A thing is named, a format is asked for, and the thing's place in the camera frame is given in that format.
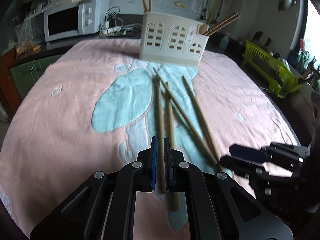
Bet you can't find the pink towel with blue pattern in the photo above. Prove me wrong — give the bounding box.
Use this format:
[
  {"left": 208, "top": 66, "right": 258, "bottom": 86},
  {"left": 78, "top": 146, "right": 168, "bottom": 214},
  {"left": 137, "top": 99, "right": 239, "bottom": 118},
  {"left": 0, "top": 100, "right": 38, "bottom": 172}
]
[{"left": 1, "top": 40, "right": 299, "bottom": 235}]

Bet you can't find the green dish rack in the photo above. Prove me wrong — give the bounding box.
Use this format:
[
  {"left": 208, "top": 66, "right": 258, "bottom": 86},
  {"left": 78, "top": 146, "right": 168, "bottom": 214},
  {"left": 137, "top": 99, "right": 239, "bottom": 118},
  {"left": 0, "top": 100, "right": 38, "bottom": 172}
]
[{"left": 242, "top": 40, "right": 302, "bottom": 98}]

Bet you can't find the cream plastic utensil holder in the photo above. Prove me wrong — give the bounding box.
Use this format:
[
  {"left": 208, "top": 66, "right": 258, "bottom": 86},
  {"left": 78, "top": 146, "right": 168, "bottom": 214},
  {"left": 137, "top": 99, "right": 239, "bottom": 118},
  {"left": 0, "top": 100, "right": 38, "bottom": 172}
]
[{"left": 139, "top": 12, "right": 209, "bottom": 67}]

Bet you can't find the soap dispenser bottle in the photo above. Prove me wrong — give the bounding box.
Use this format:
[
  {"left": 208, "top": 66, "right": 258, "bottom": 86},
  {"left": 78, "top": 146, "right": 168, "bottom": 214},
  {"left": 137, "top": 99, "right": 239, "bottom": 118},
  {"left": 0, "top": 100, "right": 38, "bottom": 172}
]
[{"left": 218, "top": 34, "right": 229, "bottom": 54}]

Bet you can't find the white microwave oven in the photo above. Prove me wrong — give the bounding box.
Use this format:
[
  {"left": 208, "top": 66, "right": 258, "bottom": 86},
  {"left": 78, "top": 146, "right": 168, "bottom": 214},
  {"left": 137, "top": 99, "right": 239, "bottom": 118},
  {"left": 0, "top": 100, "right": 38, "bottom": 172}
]
[{"left": 43, "top": 0, "right": 110, "bottom": 42}]

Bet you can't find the green lower cabinet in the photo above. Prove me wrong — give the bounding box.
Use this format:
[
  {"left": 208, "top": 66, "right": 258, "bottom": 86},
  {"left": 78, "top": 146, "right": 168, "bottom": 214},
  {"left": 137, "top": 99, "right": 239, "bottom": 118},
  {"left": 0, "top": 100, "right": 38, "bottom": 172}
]
[{"left": 10, "top": 55, "right": 62, "bottom": 100}]

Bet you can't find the plastic bag of food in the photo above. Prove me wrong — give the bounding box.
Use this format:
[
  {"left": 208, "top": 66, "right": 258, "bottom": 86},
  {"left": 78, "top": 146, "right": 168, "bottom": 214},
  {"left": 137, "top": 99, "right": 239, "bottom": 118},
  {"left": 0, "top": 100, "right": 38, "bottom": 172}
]
[{"left": 15, "top": 15, "right": 44, "bottom": 55}]

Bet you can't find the power strip with cables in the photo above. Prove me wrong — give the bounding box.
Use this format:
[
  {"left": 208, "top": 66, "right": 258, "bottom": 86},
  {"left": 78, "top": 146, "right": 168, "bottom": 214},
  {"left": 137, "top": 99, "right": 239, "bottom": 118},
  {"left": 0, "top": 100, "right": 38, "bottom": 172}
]
[{"left": 99, "top": 6, "right": 142, "bottom": 37}]

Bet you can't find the yellow gas hose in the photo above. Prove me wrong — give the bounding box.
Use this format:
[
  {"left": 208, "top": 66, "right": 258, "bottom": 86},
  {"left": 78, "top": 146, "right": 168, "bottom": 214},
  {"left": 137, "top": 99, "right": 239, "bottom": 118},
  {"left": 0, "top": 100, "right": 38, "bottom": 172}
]
[{"left": 206, "top": 0, "right": 227, "bottom": 26}]

